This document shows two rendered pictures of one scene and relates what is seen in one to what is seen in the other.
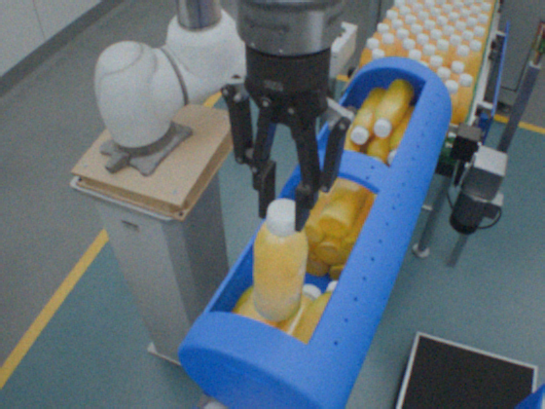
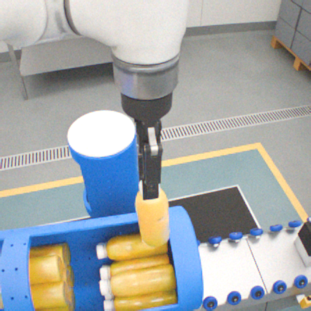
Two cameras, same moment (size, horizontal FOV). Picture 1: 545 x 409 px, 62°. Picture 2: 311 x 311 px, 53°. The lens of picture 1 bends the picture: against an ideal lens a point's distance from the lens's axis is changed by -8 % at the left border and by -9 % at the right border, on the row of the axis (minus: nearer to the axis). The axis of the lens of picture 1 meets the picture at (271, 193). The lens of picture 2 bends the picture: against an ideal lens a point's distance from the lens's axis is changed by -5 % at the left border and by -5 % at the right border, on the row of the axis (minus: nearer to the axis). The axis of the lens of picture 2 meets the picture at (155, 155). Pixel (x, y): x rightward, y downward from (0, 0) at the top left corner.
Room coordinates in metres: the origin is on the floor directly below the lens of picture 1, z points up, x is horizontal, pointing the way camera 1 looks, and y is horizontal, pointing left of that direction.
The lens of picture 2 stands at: (0.59, 0.31, 1.92)
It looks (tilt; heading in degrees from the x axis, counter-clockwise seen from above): 46 degrees down; 234
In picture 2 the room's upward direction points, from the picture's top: straight up
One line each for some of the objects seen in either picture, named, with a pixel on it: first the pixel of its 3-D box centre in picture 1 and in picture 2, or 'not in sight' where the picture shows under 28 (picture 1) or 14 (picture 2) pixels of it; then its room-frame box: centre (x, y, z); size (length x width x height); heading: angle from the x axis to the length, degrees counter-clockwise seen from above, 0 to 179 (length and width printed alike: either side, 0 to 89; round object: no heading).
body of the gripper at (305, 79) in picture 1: (287, 80); (146, 110); (0.37, -0.01, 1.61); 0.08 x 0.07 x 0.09; 64
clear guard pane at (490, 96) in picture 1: (485, 111); not in sight; (1.56, -0.89, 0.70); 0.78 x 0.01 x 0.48; 154
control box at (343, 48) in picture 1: (332, 47); not in sight; (1.42, -0.20, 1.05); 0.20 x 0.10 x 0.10; 154
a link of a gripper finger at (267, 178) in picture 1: (267, 190); (150, 186); (0.38, 0.00, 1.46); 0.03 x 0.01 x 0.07; 154
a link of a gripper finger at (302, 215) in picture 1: (303, 203); (146, 167); (0.36, -0.04, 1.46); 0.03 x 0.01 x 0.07; 154
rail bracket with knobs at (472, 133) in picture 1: (463, 143); not in sight; (1.06, -0.57, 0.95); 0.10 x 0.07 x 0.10; 64
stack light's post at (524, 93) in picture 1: (488, 182); not in sight; (1.29, -0.86, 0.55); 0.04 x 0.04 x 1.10; 64
